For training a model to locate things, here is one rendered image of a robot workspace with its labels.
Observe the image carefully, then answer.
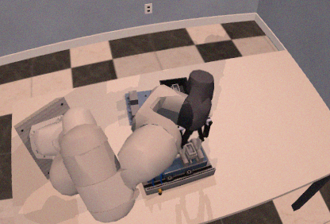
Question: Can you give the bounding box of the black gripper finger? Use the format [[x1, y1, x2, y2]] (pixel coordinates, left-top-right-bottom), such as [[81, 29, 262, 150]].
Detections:
[[196, 117, 213, 150], [177, 126, 193, 154]]

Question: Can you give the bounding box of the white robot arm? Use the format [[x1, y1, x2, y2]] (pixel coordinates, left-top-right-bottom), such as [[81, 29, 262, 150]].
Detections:
[[29, 70, 214, 223]]

